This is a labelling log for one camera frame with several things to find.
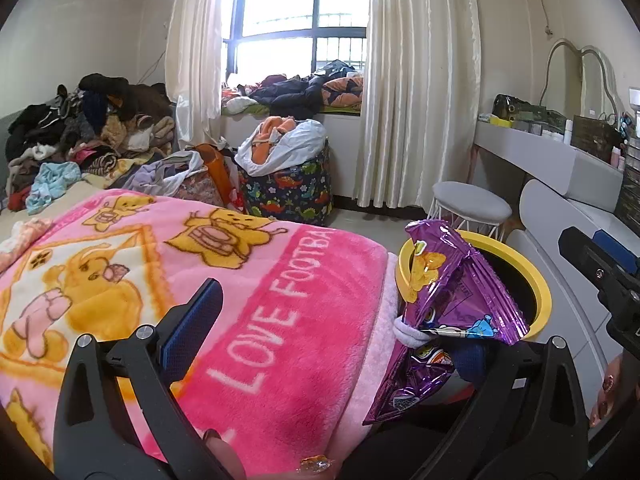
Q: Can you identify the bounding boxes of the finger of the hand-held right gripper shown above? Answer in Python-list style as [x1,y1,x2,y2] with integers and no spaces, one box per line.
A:
[594,230,640,268]
[558,227,640,307]

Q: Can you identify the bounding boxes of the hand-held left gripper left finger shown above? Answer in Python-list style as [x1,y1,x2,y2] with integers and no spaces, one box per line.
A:
[52,277,251,480]

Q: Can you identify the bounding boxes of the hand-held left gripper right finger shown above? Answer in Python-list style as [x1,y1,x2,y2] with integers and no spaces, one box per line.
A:
[425,335,592,480]

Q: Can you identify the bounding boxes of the black bin with yellow rim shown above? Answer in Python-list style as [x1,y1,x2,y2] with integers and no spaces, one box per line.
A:
[395,232,553,347]

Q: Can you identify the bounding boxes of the purple snack packet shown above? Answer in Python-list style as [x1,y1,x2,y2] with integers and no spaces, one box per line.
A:
[362,219,531,427]

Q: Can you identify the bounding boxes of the person's right hand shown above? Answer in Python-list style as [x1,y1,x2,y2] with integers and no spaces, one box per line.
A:
[589,352,640,430]

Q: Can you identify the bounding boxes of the person's left hand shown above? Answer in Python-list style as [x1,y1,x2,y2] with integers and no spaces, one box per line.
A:
[202,429,335,480]

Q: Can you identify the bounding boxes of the dark drawer organizer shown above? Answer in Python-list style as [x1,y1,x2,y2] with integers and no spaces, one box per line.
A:
[615,135,640,222]

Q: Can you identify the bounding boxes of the grey white vanity table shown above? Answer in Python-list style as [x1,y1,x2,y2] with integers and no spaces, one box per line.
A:
[472,122,640,361]

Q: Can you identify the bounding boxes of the pink printed blanket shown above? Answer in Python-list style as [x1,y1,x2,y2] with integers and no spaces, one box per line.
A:
[0,187,402,479]

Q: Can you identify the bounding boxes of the brown woven basket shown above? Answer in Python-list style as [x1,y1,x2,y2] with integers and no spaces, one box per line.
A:
[572,115,624,164]

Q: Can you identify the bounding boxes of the floral fabric bag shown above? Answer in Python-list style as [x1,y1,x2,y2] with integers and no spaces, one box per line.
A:
[170,170,226,206]

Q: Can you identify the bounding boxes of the grey round stool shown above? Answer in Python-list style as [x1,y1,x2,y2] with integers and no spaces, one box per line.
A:
[427,181,514,241]

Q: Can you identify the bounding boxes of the dinosaur print storage bag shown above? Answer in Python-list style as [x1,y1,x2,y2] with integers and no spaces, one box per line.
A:
[237,142,334,226]

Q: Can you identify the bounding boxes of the camouflage bag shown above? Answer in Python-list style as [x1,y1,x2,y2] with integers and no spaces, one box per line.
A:
[492,94,566,134]

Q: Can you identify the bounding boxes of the curved vanity mirror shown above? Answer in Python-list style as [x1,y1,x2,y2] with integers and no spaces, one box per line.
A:
[539,37,621,124]

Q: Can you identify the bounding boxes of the peach fleece blanket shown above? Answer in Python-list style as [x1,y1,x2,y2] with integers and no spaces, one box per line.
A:
[0,217,54,274]

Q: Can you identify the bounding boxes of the light blue cloth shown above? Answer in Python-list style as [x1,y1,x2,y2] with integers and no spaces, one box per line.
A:
[25,162,82,215]

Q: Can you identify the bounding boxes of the large white plastic bag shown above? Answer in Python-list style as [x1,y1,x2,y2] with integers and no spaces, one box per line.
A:
[235,119,327,171]

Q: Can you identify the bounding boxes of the orange cloth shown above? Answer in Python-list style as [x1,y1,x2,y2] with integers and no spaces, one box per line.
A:
[250,116,301,164]

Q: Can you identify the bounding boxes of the pile of dark clothes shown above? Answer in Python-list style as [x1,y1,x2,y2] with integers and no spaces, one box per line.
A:
[5,74,176,211]

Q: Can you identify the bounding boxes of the cream curtain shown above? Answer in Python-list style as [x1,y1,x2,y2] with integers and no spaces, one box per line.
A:
[165,0,229,154]
[354,0,481,209]

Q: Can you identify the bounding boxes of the heap of quilted jackets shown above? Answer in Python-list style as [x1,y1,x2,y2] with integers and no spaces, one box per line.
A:
[220,60,365,117]

